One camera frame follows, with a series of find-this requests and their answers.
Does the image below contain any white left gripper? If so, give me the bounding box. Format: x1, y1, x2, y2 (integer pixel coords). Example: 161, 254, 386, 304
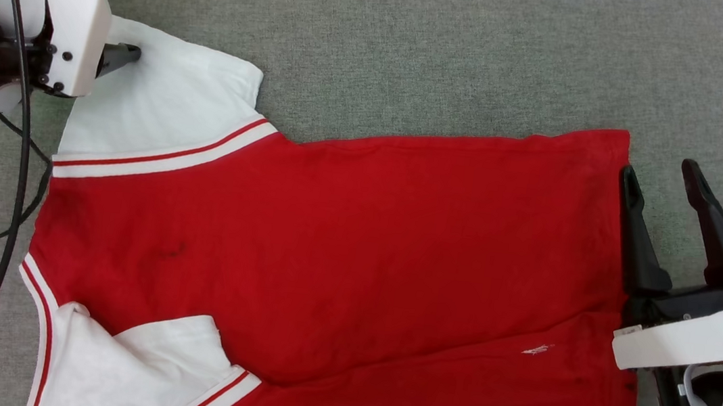
0, 0, 148, 106

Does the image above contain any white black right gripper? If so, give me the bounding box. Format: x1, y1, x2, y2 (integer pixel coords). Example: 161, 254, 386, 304
597, 152, 723, 382

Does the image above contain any red shirt with white sleeves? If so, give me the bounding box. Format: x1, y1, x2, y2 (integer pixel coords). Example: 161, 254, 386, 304
3, 7, 677, 406

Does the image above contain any grey-green fabric sofa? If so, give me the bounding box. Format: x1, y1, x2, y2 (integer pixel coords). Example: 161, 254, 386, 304
0, 0, 723, 406

